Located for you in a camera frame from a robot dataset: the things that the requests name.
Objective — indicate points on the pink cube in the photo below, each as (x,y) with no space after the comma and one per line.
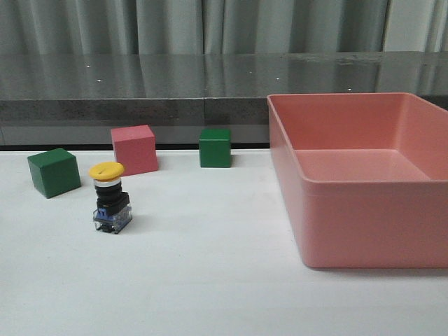
(134,148)

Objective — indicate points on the yellow push button switch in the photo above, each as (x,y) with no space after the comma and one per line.
(113,211)

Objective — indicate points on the dark grey glossy counter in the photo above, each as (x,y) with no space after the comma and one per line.
(75,101)

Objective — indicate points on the pink plastic bin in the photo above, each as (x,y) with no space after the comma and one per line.
(363,177)

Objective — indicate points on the green cube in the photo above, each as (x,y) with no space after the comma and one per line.
(54,172)
(215,148)

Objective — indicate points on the right green cube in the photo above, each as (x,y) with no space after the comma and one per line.
(215,148)

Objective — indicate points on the grey curtain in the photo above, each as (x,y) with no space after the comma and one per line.
(221,27)

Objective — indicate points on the left green cube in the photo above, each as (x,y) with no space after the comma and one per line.
(54,172)

